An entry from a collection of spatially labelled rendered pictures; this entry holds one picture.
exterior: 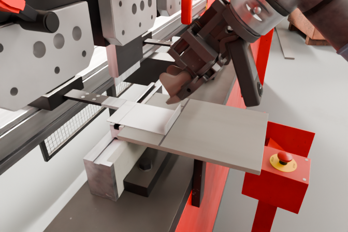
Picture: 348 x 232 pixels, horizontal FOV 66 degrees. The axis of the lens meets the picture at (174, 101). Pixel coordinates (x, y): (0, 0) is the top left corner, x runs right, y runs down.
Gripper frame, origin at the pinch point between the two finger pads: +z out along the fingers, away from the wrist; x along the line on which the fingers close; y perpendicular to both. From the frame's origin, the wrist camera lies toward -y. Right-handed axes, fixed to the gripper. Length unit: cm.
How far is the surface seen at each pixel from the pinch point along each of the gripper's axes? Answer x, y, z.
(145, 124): 2.9, 0.8, 6.7
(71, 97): -0.4, 16.6, 19.8
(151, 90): -11.9, 4.4, 11.3
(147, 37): -47, 19, 21
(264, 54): -216, -51, 44
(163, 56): -61, 11, 31
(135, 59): -2.8, 11.1, 1.2
